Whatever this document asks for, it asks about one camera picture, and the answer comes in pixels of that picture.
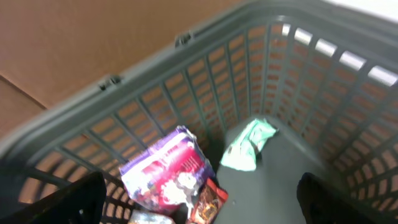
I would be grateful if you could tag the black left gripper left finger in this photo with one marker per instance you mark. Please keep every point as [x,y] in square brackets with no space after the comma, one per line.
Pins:
[80,202]

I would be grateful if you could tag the brown orange chocolate bar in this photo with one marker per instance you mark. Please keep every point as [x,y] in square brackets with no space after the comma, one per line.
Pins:
[209,204]

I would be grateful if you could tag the mint green wipes pack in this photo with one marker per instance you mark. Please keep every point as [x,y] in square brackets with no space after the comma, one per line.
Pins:
[242,152]

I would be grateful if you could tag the purple pantyliner pack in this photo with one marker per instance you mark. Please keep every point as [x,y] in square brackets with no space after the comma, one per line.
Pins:
[168,173]

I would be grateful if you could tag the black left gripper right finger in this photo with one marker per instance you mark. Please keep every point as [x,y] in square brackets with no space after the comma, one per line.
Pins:
[322,203]

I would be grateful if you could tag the grey plastic basket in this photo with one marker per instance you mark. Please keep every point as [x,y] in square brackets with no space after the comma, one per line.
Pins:
[324,76]

